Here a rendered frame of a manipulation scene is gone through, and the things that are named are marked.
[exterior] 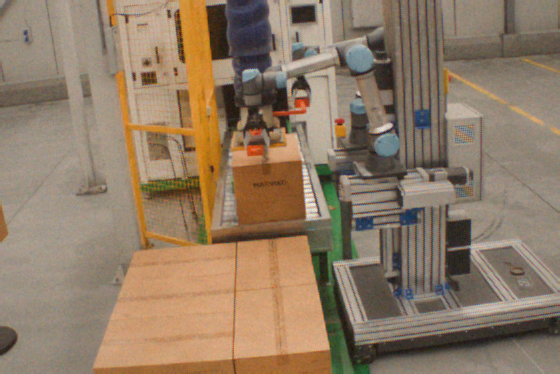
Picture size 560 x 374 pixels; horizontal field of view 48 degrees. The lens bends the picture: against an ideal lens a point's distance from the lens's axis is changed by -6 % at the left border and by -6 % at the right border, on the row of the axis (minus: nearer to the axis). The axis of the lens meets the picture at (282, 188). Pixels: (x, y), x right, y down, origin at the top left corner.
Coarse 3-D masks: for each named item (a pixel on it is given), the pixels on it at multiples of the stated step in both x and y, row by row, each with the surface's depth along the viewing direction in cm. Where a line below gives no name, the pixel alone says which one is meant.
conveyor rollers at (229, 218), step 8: (296, 136) 582; (232, 152) 548; (232, 160) 530; (304, 168) 497; (304, 176) 478; (304, 184) 463; (312, 192) 448; (224, 200) 447; (232, 200) 445; (312, 200) 429; (224, 208) 428; (232, 208) 428; (312, 208) 418; (224, 216) 419; (232, 216) 413; (312, 216) 404; (224, 224) 403; (232, 224) 403
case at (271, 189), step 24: (288, 144) 409; (240, 168) 376; (264, 168) 377; (288, 168) 377; (240, 192) 381; (264, 192) 381; (288, 192) 382; (240, 216) 385; (264, 216) 386; (288, 216) 387
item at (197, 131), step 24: (144, 24) 439; (168, 24) 426; (192, 48) 421; (120, 72) 469; (144, 72) 454; (168, 72) 441; (192, 72) 425; (120, 96) 473; (168, 96) 447; (192, 96) 430; (144, 120) 470; (192, 120) 437; (192, 168) 457; (144, 240) 511; (168, 240) 494; (192, 240) 480
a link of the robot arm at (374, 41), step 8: (376, 32) 348; (352, 40) 351; (360, 40) 349; (368, 40) 346; (376, 40) 346; (312, 48) 359; (320, 48) 355; (328, 48) 353; (376, 48) 348; (384, 48) 351; (304, 56) 356
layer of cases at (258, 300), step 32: (160, 256) 365; (192, 256) 362; (224, 256) 359; (256, 256) 356; (288, 256) 352; (128, 288) 330; (160, 288) 328; (192, 288) 326; (224, 288) 323; (256, 288) 321; (288, 288) 318; (128, 320) 299; (160, 320) 297; (192, 320) 296; (224, 320) 294; (256, 320) 292; (288, 320) 289; (320, 320) 287; (128, 352) 273; (160, 352) 271; (192, 352) 270; (224, 352) 268; (256, 352) 267; (288, 352) 265; (320, 352) 265
